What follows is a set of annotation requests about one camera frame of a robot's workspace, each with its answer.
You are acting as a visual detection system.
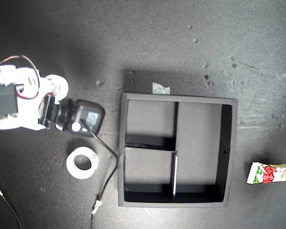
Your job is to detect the green printed snack bar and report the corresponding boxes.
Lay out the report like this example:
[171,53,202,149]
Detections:
[245,161,286,185]

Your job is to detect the red motor wire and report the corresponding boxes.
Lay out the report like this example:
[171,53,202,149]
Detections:
[0,55,41,100]

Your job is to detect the black tray with wells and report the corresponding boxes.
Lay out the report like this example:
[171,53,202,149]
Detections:
[118,93,238,208]

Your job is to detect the white tape roll with tab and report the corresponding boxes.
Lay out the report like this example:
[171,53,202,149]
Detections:
[66,146,100,180]

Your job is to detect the torn white tape piece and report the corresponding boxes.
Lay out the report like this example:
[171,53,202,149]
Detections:
[152,82,171,95]

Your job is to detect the white tape roll green core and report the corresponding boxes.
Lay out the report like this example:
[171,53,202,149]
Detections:
[46,74,70,101]

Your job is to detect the black camera cable white tag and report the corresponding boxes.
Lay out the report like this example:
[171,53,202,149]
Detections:
[80,120,119,229]

